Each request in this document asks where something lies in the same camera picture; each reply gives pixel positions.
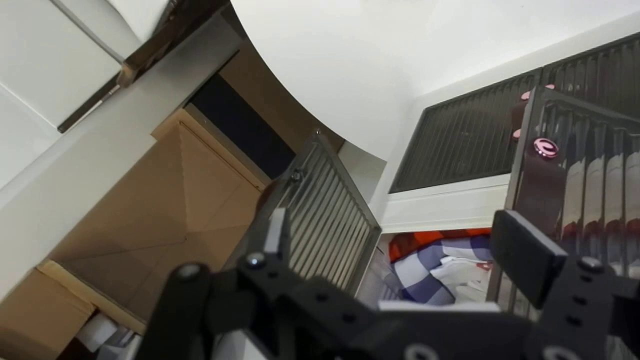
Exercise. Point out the orange item in cabinet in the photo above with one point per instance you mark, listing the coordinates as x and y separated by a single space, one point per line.
406 243

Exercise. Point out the white item on shelf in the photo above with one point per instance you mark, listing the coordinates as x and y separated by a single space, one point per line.
99 330

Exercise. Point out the plain cardboard box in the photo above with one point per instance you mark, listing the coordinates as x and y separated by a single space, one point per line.
41 320

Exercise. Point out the white three-tier cabinet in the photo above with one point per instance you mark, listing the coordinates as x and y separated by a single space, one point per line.
440 206

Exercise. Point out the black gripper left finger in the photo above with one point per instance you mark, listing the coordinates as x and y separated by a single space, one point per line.
267 312

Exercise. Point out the blue white checkered cloth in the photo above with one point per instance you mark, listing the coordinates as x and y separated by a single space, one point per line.
420 273

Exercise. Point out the white crumpled bag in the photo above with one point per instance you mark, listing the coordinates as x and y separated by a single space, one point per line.
461 277

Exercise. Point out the large cardboard panel box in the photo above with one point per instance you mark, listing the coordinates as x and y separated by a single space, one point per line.
166 212

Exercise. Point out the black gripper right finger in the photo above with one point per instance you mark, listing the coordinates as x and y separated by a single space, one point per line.
526 252

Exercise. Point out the cardboard box with black band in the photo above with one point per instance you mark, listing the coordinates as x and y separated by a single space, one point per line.
241 126

